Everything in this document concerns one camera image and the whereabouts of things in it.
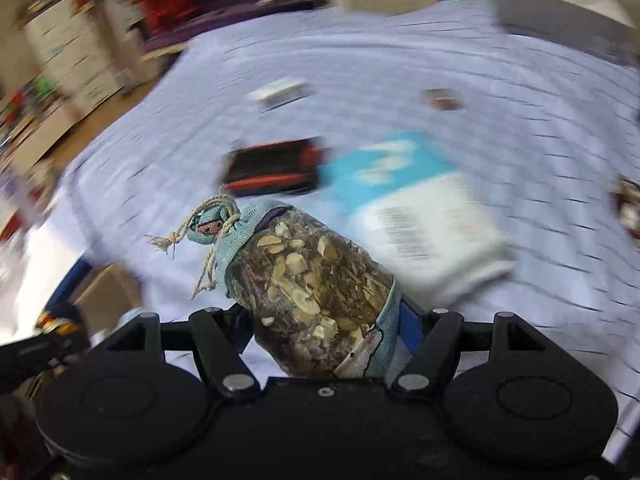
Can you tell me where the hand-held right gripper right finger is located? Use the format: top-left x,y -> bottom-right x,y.
390,300 -> 556,396

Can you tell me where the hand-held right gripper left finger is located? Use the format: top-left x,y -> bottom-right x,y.
100,307 -> 261,398

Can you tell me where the herb sachet bag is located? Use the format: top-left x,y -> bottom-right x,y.
145,195 -> 403,378

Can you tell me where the multicoloured scarf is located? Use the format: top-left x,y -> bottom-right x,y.
35,310 -> 83,341

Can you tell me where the dark blue cloth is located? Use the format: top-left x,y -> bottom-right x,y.
42,255 -> 96,321

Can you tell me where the brown cardboard box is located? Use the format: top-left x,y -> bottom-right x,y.
70,262 -> 143,341

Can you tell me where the blue and white packet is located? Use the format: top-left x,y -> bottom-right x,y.
317,130 -> 516,306

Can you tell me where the black and orange radio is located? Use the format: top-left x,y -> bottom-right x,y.
220,136 -> 331,198

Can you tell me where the white low cabinet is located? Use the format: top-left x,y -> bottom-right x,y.
0,105 -> 81,171

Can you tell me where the small brown box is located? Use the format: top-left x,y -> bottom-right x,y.
422,87 -> 463,112

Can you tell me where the dark patterned pouch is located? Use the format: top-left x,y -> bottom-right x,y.
610,175 -> 640,253

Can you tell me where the white charger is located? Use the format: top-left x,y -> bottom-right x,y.
246,77 -> 308,113

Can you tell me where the checkered light blue bedsheet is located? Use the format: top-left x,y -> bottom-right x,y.
15,0 -> 640,441

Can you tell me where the white drawer cabinet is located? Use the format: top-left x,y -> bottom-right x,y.
20,0 -> 128,116

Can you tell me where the purple sofa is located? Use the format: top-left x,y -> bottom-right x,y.
107,0 -> 321,61

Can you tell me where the red cushion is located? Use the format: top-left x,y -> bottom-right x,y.
137,0 -> 201,38

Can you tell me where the white box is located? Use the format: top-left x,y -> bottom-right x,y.
492,0 -> 640,68

